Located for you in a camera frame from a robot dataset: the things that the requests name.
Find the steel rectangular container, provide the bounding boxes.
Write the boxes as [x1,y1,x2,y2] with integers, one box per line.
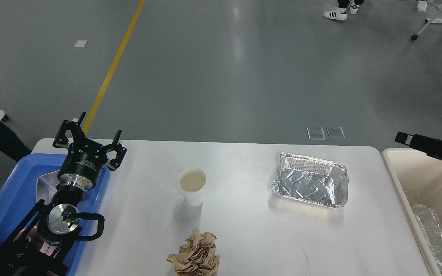
[36,171,93,204]

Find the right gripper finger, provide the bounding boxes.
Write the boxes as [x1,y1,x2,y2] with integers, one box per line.
[394,131,442,161]

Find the aluminium foil tray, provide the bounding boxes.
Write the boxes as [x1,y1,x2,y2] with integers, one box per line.
[271,151,349,209]

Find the pink ribbed mug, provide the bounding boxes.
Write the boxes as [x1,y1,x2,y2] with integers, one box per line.
[12,227,68,276]

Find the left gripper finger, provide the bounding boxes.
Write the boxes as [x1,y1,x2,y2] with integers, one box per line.
[100,130,127,172]
[52,112,89,151]

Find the foil tray in bin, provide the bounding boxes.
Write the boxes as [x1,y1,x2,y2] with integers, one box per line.
[411,203,442,271]

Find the right clear floor plate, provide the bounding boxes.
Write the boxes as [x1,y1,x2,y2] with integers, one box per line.
[326,127,346,140]

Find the dark seated person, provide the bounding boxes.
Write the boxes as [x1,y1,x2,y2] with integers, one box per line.
[0,120,31,162]

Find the white paper cup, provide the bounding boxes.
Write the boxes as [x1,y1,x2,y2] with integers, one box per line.
[178,168,207,206]

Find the left clear floor plate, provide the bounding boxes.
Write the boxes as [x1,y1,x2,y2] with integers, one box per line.
[307,127,326,140]

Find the clear floor plate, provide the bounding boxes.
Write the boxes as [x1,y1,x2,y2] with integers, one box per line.
[326,127,346,140]
[307,127,326,140]

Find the crumpled brown paper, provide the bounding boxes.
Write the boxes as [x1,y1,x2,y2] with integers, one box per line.
[166,227,221,276]

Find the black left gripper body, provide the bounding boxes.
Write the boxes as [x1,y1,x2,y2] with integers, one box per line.
[57,143,107,191]

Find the beige plastic bin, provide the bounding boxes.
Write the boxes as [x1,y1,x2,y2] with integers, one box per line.
[382,148,442,276]

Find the walking person black trousers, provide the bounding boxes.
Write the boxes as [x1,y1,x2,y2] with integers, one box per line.
[323,0,364,21]

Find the blue plastic tray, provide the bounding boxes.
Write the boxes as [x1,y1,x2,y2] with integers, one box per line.
[0,153,111,276]

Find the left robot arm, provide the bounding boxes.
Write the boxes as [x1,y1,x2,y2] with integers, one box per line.
[0,112,127,276]

